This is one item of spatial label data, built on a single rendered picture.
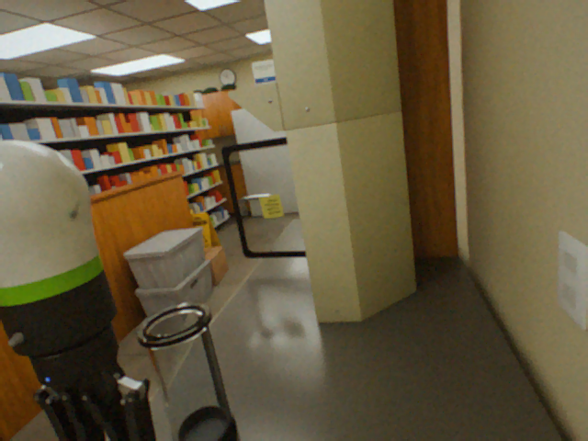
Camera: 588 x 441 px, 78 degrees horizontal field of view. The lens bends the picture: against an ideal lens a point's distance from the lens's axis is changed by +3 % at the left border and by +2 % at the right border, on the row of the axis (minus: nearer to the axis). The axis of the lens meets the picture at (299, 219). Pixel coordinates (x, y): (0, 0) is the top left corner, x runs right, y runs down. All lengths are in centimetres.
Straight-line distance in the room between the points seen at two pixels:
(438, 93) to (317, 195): 52
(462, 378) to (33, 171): 69
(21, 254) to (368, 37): 72
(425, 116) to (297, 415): 85
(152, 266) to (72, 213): 271
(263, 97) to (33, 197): 54
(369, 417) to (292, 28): 72
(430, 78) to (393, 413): 86
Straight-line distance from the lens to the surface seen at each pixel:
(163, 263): 302
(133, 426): 47
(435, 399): 71
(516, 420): 70
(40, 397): 53
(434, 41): 116
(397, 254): 94
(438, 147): 116
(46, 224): 38
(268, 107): 80
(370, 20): 88
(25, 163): 39
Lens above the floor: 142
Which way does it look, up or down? 15 degrees down
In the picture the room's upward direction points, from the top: 9 degrees counter-clockwise
